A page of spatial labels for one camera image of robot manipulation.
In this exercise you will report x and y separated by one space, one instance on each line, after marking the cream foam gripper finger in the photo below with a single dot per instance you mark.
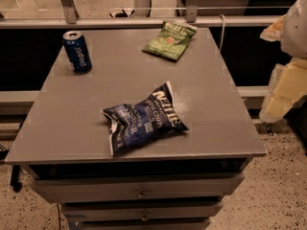
288 84
274 31

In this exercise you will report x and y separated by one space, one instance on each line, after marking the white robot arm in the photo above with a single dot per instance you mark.
294 31

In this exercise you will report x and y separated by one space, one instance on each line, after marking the green Kettle chip bag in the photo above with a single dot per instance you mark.
172 40

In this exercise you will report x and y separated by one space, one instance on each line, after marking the blue Kettle chip bag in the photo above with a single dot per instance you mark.
134 125

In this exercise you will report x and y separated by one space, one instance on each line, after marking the grey metal railing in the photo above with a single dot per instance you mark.
63 14

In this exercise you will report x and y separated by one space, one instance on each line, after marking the grey drawer cabinet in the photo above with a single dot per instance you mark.
175 183

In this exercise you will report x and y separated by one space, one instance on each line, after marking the blue Pepsi can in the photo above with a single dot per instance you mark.
76 49

